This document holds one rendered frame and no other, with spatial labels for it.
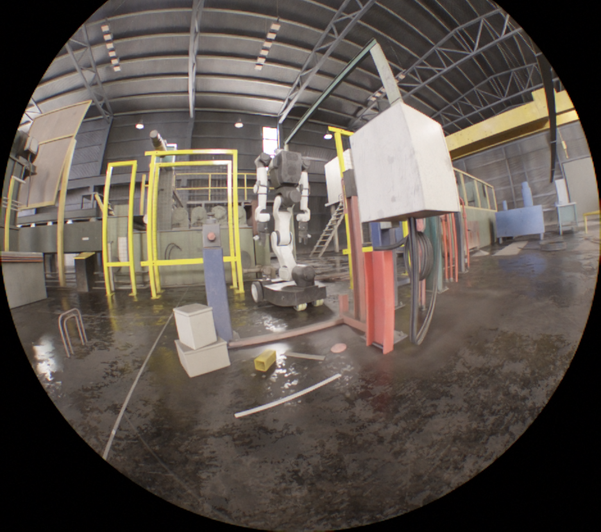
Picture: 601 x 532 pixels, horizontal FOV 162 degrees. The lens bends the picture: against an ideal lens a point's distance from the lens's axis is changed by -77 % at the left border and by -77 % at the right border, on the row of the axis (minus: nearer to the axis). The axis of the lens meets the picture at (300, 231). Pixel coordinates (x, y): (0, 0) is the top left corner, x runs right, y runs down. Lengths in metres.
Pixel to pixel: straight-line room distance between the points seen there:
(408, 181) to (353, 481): 0.81
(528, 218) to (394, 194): 6.48
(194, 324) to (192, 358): 0.15
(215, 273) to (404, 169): 0.97
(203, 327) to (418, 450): 0.85
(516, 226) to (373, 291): 6.35
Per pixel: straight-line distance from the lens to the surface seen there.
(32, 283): 3.29
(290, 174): 1.91
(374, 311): 1.06
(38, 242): 5.19
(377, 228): 1.03
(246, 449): 0.66
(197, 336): 0.92
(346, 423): 0.69
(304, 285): 1.69
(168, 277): 3.64
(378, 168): 0.78
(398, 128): 0.75
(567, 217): 8.53
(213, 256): 1.13
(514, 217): 7.10
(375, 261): 1.00
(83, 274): 3.84
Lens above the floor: 0.52
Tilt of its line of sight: 4 degrees up
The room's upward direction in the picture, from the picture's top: 4 degrees counter-clockwise
